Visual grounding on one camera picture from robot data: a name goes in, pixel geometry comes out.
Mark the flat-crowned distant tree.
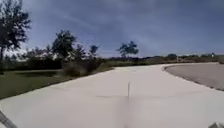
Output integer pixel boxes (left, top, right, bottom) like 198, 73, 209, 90
116, 40, 140, 60

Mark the small slender tree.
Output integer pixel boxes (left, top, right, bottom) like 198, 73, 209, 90
87, 44, 100, 60

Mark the low dry bush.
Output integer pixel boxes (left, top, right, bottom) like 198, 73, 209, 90
61, 58, 103, 78

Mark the pale concrete path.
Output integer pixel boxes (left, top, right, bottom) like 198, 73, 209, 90
0, 62, 224, 128

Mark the dark round-crowned tree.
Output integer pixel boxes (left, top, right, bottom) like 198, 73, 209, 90
51, 29, 78, 61

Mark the distant strip of bushes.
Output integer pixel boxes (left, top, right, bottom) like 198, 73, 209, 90
105, 52, 224, 67

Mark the dark hedge line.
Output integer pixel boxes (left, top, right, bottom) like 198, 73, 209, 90
0, 55, 64, 72

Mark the grey gravel area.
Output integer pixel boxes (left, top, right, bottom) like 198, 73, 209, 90
162, 62, 224, 92

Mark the green grass field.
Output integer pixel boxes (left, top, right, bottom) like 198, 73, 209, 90
0, 67, 115, 100

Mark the large dark tree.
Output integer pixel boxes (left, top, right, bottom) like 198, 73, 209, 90
0, 0, 32, 73

